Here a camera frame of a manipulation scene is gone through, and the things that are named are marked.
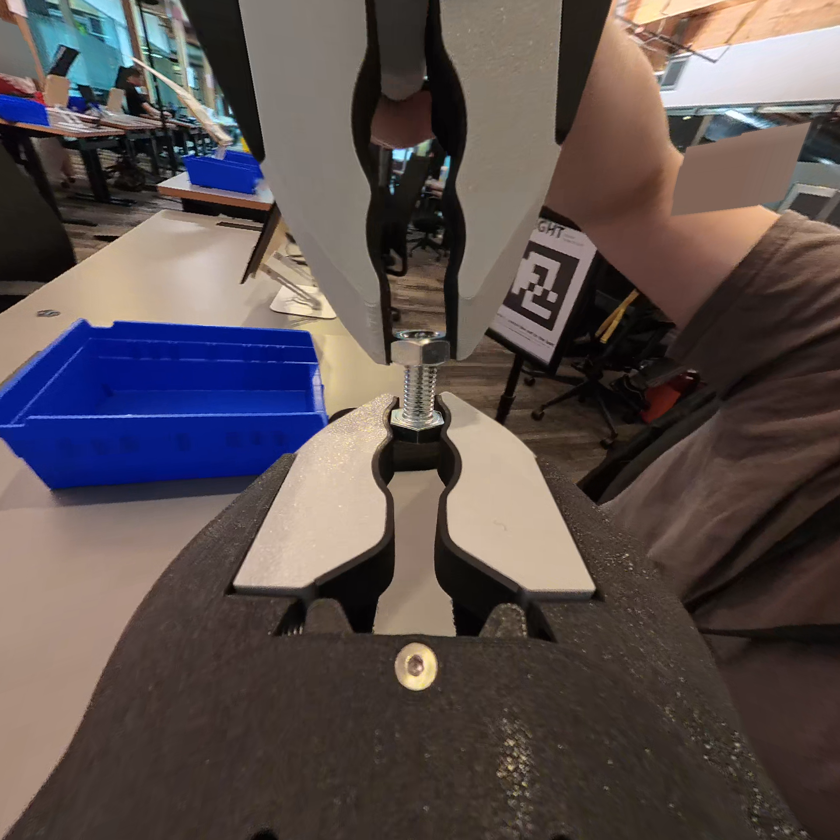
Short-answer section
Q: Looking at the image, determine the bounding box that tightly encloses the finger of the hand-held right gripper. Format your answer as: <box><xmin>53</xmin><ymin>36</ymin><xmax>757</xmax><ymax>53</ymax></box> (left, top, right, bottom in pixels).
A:
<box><xmin>239</xmin><ymin>0</ymin><xmax>396</xmax><ymax>365</ymax></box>
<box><xmin>432</xmin><ymin>0</ymin><xmax>565</xmax><ymax>362</ymax></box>

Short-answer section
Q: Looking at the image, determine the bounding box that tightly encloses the pale tilted board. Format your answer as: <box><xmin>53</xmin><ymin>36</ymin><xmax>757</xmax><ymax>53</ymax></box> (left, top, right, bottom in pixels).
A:
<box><xmin>133</xmin><ymin>58</ymin><xmax>235</xmax><ymax>147</ymax></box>

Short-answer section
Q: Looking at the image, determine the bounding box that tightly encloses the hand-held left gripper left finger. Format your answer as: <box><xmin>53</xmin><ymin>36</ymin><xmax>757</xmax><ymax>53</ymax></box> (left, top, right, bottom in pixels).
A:
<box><xmin>231</xmin><ymin>392</ymin><xmax>399</xmax><ymax>634</ymax></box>

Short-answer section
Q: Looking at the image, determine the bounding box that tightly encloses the orange and black object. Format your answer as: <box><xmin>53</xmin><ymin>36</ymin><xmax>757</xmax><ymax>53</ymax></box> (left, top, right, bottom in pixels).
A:
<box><xmin>623</xmin><ymin>361</ymin><xmax>701</xmax><ymax>425</ymax></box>

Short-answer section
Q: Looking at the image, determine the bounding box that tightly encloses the yellow strap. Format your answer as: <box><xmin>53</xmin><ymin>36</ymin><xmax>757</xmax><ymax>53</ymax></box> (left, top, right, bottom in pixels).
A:
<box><xmin>600</xmin><ymin>289</ymin><xmax>641</xmax><ymax>343</ymax></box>

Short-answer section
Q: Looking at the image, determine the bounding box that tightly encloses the tag board on easel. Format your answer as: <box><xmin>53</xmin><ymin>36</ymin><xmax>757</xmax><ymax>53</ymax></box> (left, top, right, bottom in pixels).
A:
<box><xmin>489</xmin><ymin>206</ymin><xmax>601</xmax><ymax>424</ymax></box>

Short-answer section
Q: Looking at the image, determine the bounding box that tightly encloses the wooden top table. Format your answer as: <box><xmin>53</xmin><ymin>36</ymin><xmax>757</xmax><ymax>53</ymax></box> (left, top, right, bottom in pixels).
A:
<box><xmin>0</xmin><ymin>108</ymin><xmax>132</xmax><ymax>206</ymax></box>
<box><xmin>156</xmin><ymin>171</ymin><xmax>277</xmax><ymax>219</ymax></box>

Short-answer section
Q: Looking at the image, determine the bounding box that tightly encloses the thick short steel bolt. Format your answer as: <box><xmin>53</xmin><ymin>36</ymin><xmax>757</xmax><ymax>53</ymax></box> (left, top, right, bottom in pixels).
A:
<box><xmin>392</xmin><ymin>330</ymin><xmax>452</xmax><ymax>421</ymax></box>

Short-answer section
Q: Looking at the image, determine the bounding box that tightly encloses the person's right hand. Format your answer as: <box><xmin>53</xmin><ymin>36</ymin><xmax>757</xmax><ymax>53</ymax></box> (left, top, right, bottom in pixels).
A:
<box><xmin>369</xmin><ymin>88</ymin><xmax>437</xmax><ymax>147</ymax></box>

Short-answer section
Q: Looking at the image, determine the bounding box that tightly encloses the person's right forearm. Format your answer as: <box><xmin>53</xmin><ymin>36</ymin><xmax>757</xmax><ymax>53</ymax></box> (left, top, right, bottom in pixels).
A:
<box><xmin>545</xmin><ymin>16</ymin><xmax>782</xmax><ymax>329</ymax></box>

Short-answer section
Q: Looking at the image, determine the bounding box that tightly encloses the blue plastic bin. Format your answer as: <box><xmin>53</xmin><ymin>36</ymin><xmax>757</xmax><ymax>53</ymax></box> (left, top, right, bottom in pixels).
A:
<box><xmin>0</xmin><ymin>318</ymin><xmax>329</xmax><ymax>491</ymax></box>

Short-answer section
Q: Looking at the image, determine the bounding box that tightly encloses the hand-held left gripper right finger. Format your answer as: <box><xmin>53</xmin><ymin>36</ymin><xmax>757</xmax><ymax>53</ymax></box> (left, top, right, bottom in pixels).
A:
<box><xmin>435</xmin><ymin>392</ymin><xmax>598</xmax><ymax>631</ymax></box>

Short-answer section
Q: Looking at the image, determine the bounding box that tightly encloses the small blue bin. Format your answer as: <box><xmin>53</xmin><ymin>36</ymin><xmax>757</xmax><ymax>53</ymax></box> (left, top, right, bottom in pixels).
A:
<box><xmin>184</xmin><ymin>150</ymin><xmax>263</xmax><ymax>196</ymax></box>
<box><xmin>0</xmin><ymin>94</ymin><xmax>51</xmax><ymax>126</ymax></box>

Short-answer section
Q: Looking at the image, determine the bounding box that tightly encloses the steel hex nut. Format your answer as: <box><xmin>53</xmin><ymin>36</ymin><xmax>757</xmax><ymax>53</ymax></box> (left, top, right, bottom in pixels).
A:
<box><xmin>389</xmin><ymin>410</ymin><xmax>448</xmax><ymax>446</ymax></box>

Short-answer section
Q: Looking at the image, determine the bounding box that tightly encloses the white board stand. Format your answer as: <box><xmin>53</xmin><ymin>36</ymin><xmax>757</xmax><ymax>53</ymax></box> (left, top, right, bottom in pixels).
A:
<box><xmin>269</xmin><ymin>252</ymin><xmax>337</xmax><ymax>320</ymax></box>

